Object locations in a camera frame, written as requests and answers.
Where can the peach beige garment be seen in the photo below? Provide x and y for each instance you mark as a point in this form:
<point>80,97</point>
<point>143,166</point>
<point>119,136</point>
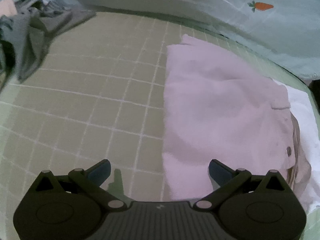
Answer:
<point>6,6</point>

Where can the grey textured garment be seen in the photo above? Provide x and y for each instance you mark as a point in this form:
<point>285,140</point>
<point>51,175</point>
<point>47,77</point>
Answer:
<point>25,42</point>

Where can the khaki buttoned garment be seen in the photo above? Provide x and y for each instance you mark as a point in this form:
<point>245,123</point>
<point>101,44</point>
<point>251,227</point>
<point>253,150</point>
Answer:
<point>300,160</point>

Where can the light pink shirt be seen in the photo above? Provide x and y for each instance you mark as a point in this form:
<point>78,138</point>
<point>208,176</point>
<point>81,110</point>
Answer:
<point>212,105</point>

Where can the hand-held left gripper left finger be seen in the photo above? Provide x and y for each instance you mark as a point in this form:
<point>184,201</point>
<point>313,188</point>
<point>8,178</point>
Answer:
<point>100,173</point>

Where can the white shirt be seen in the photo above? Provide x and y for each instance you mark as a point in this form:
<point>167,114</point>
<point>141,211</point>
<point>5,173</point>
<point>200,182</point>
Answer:
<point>306,120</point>

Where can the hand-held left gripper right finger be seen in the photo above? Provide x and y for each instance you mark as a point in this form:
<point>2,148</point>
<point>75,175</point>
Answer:
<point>220,173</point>

